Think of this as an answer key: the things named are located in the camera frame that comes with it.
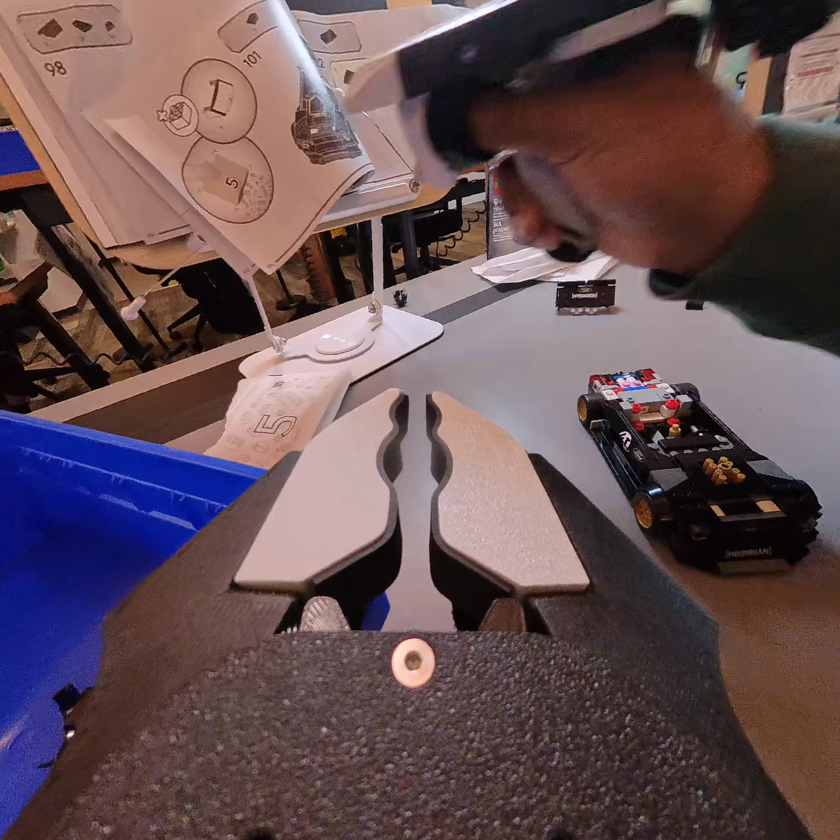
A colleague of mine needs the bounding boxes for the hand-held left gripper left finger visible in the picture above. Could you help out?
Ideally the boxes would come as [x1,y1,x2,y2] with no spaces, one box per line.
[233,386,410,595]

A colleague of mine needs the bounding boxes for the black printed lego plate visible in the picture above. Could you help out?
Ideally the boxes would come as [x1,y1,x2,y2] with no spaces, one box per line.
[553,277,619,315]

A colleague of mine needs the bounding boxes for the small blue bin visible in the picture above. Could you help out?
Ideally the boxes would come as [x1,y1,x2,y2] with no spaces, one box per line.
[0,124,43,179]

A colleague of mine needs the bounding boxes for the person's right forearm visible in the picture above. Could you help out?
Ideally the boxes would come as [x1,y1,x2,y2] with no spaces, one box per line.
[647,116,840,358]

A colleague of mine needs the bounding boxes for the blue plastic bin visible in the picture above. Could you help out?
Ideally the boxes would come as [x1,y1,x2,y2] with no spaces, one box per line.
[0,409,396,840]

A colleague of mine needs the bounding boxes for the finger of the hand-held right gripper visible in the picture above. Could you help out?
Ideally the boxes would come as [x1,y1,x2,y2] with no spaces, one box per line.
[342,50,434,116]

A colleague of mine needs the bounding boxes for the lego instruction booklet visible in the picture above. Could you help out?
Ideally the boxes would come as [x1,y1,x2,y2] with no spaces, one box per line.
[0,0,435,278]

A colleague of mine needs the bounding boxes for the person's right hand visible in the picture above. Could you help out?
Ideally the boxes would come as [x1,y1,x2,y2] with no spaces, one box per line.
[466,59,775,277]

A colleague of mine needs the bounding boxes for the crumpled white paper bags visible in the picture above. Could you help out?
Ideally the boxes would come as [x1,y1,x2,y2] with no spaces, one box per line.
[469,246,619,288]

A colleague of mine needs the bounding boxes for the cluttered background desk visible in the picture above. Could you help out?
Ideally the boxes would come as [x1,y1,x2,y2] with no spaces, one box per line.
[0,171,161,397]

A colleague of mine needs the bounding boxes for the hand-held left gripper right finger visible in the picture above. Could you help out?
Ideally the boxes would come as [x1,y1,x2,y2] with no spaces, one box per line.
[427,390,592,599]

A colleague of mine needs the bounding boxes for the white printed paper bag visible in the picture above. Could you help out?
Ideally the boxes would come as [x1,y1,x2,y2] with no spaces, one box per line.
[203,364,354,472]

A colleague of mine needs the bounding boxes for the black lego car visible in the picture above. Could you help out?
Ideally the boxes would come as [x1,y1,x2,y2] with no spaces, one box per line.
[577,367,825,576]

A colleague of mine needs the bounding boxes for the white booklet stand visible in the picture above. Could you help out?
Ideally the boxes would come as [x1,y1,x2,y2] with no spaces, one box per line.
[117,216,446,385]

